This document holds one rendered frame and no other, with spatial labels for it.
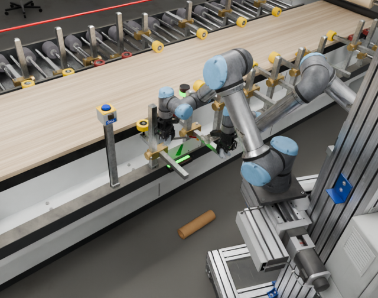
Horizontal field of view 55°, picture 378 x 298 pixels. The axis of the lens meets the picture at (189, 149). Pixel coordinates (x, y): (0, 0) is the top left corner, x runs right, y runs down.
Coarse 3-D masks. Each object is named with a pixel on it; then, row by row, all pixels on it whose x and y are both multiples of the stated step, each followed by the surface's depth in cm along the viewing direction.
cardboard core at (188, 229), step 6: (210, 210) 272; (198, 216) 269; (204, 216) 268; (210, 216) 269; (192, 222) 263; (198, 222) 264; (204, 222) 266; (180, 228) 259; (186, 228) 259; (192, 228) 260; (198, 228) 264; (180, 234) 263; (186, 234) 257
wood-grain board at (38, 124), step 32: (224, 32) 317; (256, 32) 321; (288, 32) 325; (320, 32) 330; (352, 32) 334; (128, 64) 264; (160, 64) 267; (192, 64) 270; (0, 96) 225; (32, 96) 227; (64, 96) 229; (96, 96) 231; (128, 96) 233; (0, 128) 202; (32, 128) 204; (64, 128) 205; (96, 128) 207; (128, 128) 213; (0, 160) 183; (32, 160) 185
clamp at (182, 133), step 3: (192, 126) 219; (195, 126) 219; (198, 126) 219; (183, 129) 216; (192, 129) 217; (198, 129) 221; (180, 132) 216; (183, 132) 214; (186, 132) 215; (189, 132) 216; (192, 132) 218; (180, 135) 218; (183, 135) 215; (189, 135) 218; (192, 135) 220
